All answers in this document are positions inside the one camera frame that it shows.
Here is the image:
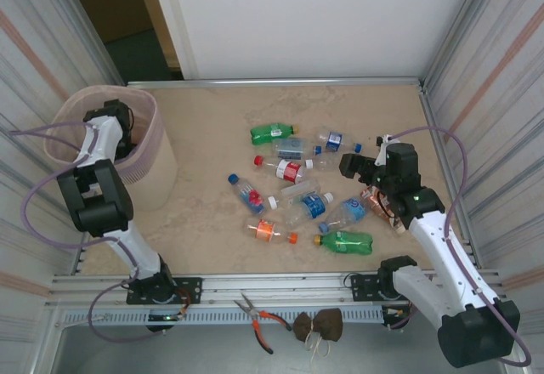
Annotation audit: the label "brown coffee drink bottle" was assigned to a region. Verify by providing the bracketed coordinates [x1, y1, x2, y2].
[360, 185, 408, 238]

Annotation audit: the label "light blue label bottle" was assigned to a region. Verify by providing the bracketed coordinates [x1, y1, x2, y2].
[318, 196, 368, 235]

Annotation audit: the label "pink beige waste bin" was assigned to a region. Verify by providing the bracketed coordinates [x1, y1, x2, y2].
[43, 84, 179, 213]

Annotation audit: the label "clear bottle blue barcode label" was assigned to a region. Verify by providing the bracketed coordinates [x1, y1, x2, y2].
[314, 126, 363, 155]

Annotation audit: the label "green bottle orange cap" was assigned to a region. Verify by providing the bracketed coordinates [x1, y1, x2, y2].
[314, 230, 375, 258]

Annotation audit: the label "blue label bottle white cap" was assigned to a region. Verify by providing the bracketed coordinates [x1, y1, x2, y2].
[284, 192, 335, 229]

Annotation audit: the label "clear bottle pale blue label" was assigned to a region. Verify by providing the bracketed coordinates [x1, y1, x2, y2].
[271, 137, 323, 159]

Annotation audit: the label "clear bottle red label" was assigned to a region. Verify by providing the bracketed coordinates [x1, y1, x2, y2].
[253, 155, 308, 182]

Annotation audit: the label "green bottle yellow cap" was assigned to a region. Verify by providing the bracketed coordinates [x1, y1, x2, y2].
[249, 123, 300, 146]

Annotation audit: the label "orange label bottle orange cap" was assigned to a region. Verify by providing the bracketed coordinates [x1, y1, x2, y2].
[246, 218, 299, 246]

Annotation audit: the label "clear bottle pink flower label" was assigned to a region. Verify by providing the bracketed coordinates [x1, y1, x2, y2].
[227, 173, 266, 215]

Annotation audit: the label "brown cloth pouch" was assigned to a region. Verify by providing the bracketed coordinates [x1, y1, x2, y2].
[292, 308, 344, 343]

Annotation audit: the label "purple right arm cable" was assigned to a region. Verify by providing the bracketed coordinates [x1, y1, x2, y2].
[390, 126, 532, 366]

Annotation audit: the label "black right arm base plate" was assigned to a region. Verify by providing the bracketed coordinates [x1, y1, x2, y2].
[350, 272, 428, 303]

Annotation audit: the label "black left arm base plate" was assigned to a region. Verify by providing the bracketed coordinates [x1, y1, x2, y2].
[126, 277, 203, 306]

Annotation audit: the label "beige string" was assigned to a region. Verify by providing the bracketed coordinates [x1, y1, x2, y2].
[304, 331, 332, 360]

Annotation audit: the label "orange handled pliers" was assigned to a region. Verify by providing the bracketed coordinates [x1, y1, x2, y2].
[232, 292, 293, 355]

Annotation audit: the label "grey slotted cable duct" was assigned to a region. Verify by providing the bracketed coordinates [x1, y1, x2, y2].
[57, 308, 386, 326]

